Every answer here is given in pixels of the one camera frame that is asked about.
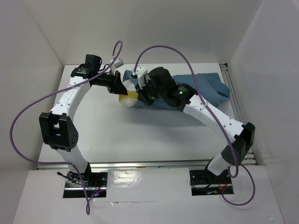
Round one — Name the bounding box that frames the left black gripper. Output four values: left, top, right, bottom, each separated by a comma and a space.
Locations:
93, 70, 128, 94

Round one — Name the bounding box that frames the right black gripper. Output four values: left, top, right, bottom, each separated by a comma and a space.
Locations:
135, 77, 165, 107

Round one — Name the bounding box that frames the cream yellow pillow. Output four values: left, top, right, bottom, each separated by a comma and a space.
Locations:
119, 80, 138, 107

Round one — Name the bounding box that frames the blue pillowcase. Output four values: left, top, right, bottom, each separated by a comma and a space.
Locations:
121, 70, 230, 110

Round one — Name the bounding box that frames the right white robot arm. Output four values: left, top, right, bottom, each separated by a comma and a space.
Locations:
132, 67, 256, 183

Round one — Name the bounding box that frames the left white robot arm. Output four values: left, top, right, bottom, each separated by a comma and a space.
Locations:
39, 55, 127, 186

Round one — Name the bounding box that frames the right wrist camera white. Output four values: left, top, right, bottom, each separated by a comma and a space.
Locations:
131, 65, 148, 89

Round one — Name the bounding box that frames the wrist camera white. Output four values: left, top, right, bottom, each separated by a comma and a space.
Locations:
110, 58, 124, 73
131, 65, 148, 89

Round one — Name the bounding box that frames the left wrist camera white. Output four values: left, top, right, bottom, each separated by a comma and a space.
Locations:
110, 58, 124, 73

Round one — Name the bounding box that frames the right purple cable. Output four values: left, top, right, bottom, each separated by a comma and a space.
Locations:
134, 45, 256, 206

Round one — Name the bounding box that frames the purple cable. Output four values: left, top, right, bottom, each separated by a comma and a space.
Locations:
134, 45, 256, 206
9, 41, 123, 216

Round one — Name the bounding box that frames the aluminium rail front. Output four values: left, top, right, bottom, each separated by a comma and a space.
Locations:
37, 158, 257, 170

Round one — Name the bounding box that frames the aluminium rail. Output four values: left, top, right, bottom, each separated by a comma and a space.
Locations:
219, 63, 256, 161
37, 158, 257, 170

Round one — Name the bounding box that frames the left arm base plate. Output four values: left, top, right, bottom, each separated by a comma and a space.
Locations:
62, 172, 107, 189

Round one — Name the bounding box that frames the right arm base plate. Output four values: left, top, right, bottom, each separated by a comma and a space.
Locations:
189, 169, 232, 187

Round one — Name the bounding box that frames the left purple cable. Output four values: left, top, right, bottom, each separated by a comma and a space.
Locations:
9, 41, 123, 216

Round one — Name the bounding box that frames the aluminium rail right side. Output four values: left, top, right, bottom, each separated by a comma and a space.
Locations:
219, 63, 256, 161

